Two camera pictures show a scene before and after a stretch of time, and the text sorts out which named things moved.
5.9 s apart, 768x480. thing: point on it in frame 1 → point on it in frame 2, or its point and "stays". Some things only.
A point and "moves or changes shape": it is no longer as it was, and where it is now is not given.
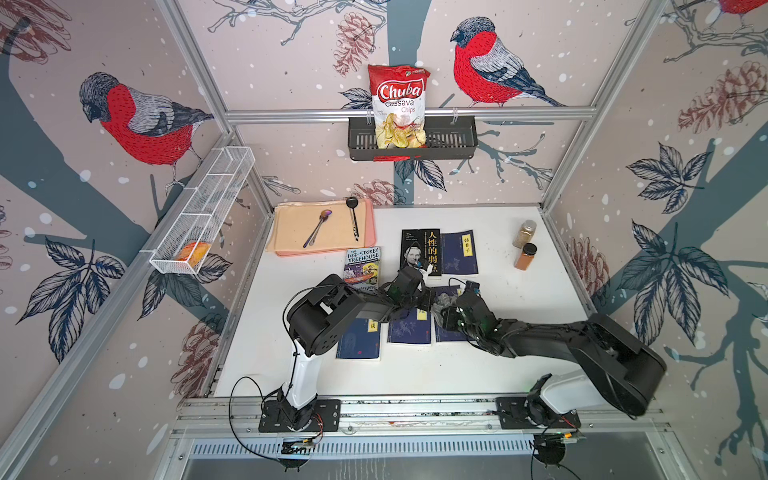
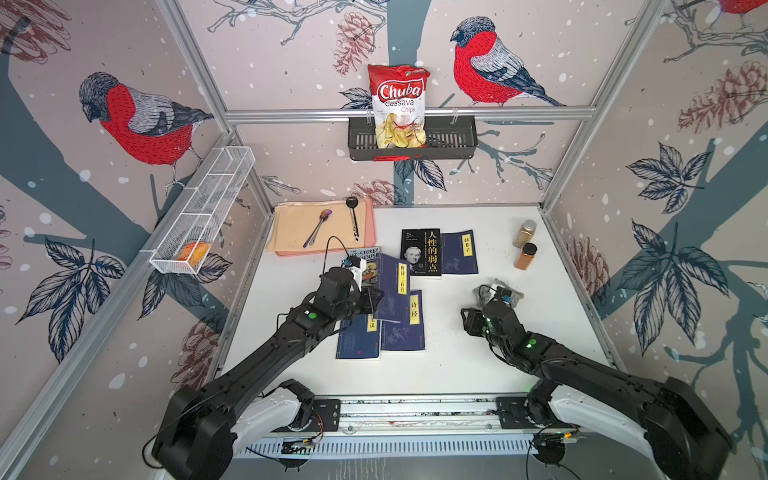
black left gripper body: [419, 301] → [357, 303]
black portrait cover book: [423, 245] stays
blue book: [411, 326] moves or changes shape
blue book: [441, 334] moves or changes shape
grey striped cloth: [443, 301] → [488, 293]
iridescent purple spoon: [310, 239] stays
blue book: [457, 252] stays
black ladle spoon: [352, 202] stays
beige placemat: [316, 225] stays
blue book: [360, 340] stays
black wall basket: [447, 138] stays
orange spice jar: [525, 258] stays
